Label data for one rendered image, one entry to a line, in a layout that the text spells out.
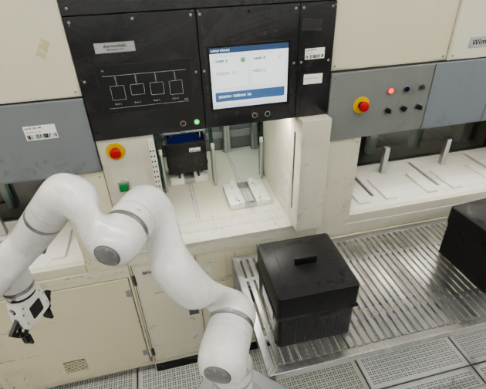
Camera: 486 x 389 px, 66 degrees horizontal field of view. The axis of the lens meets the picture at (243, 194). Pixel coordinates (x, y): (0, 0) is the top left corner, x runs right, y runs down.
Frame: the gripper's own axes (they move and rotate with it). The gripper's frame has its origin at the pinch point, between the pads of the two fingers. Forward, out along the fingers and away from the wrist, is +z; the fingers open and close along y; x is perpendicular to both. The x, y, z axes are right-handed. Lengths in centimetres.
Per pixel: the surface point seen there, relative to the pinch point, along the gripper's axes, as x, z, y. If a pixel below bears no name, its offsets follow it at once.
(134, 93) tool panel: -16, -55, 56
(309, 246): -79, 0, 50
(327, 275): -85, 0, 36
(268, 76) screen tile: -59, -56, 76
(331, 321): -88, 16, 31
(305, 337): -80, 22, 27
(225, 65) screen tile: -45, -61, 69
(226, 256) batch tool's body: -41, 26, 67
